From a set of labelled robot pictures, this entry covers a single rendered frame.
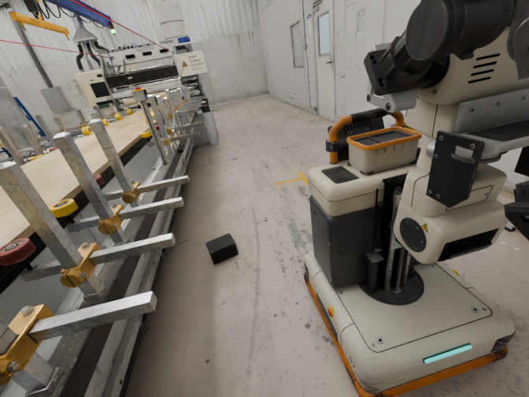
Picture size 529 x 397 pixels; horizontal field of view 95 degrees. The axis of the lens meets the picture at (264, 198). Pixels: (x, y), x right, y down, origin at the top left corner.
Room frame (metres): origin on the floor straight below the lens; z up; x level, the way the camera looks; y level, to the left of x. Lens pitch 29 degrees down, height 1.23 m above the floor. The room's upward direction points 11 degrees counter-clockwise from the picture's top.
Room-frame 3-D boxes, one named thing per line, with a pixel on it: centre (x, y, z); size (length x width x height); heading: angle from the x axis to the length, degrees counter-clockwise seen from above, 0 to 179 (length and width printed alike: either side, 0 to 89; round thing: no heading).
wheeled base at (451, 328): (0.76, -0.50, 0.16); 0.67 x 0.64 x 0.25; 7
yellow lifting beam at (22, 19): (6.37, 3.76, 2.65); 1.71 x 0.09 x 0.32; 6
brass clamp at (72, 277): (0.59, 0.57, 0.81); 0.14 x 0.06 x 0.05; 6
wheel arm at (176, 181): (1.11, 0.57, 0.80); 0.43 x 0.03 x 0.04; 96
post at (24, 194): (0.56, 0.56, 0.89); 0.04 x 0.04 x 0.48; 6
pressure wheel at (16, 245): (0.59, 0.71, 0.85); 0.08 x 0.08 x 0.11
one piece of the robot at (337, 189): (0.85, -0.48, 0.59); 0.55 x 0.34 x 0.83; 97
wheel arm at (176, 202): (0.86, 0.54, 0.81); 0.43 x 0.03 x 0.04; 96
